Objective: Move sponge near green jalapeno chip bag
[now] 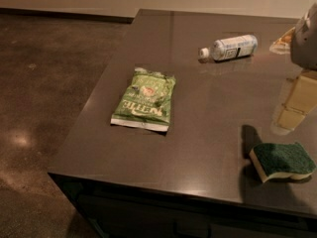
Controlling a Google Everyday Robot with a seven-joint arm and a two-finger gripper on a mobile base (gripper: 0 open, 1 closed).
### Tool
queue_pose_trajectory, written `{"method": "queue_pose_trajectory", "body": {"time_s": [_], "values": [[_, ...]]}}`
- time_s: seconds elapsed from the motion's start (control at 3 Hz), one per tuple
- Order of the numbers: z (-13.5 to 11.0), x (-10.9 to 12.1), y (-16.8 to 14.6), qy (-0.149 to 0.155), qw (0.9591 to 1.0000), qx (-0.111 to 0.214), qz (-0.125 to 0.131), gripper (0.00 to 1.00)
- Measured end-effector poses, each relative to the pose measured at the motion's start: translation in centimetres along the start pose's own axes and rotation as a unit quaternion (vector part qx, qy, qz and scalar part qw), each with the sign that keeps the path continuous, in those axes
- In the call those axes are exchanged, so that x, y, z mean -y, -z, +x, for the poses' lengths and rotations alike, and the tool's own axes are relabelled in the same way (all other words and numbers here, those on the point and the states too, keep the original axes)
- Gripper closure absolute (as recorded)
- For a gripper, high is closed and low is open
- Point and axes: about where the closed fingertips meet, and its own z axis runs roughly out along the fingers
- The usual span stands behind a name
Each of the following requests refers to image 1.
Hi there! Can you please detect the dark cabinet under counter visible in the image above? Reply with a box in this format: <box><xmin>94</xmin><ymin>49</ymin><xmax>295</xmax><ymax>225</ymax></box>
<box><xmin>50</xmin><ymin>174</ymin><xmax>317</xmax><ymax>238</ymax></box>

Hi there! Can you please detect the green jalapeno chip bag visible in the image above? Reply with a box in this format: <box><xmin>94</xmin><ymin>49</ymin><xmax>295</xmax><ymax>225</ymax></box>
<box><xmin>111</xmin><ymin>67</ymin><xmax>176</xmax><ymax>132</ymax></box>

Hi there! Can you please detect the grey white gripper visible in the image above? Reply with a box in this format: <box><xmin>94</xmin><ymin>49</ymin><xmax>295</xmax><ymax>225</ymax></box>
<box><xmin>276</xmin><ymin>3</ymin><xmax>317</xmax><ymax>130</ymax></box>

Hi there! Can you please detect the clear plastic water bottle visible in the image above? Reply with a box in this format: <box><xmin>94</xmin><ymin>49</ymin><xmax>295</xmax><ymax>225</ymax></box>
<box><xmin>198</xmin><ymin>35</ymin><xmax>258</xmax><ymax>61</ymax></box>

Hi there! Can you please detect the green and yellow sponge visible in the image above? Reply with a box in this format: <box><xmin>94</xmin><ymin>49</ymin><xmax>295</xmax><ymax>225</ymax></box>
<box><xmin>250</xmin><ymin>143</ymin><xmax>316</xmax><ymax>182</ymax></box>

